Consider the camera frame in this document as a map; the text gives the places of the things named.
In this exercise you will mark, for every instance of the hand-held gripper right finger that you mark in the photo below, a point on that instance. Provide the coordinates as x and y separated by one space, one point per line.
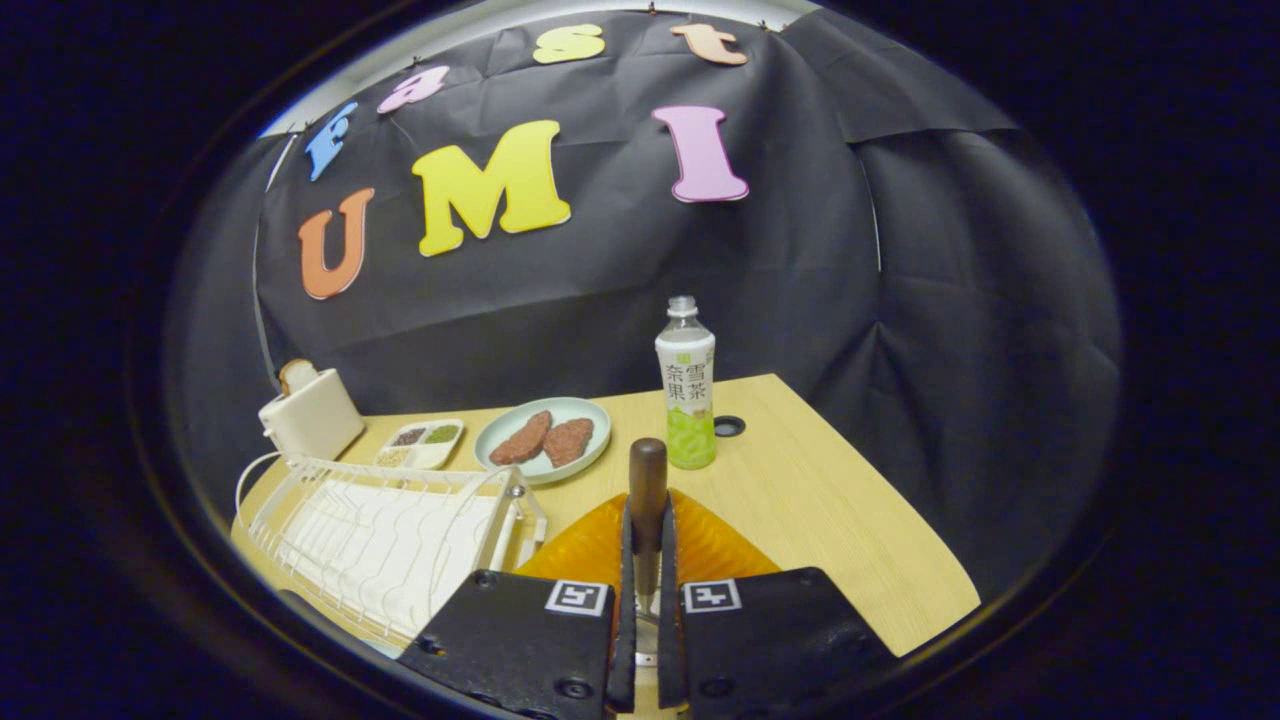
770 635

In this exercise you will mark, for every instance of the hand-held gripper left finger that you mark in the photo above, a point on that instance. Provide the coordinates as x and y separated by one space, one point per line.
520 640

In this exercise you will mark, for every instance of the pale green plate with meat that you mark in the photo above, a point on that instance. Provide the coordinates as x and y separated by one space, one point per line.
575 407

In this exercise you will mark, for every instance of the brown meat piece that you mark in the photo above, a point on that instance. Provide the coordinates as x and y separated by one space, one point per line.
568 442
522 440

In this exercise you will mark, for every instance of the white divided snack tray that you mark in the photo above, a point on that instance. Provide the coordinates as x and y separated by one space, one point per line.
432 456

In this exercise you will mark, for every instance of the pile of green beans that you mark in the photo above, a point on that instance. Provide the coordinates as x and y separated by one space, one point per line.
442 434

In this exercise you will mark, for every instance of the pile of yellow beans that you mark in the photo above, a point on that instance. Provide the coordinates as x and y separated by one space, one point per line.
394 456

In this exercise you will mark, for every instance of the pile of dark beans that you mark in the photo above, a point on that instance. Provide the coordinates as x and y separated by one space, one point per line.
407 437

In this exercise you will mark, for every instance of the green tea bottle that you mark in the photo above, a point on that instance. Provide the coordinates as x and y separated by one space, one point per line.
686 400

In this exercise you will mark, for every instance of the white toaster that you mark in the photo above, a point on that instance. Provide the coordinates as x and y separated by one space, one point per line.
315 420

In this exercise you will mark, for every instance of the black backdrop cloth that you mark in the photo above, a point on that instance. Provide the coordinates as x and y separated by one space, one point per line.
560 300

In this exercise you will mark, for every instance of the brown bread slice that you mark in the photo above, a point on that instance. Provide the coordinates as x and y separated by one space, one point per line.
296 375

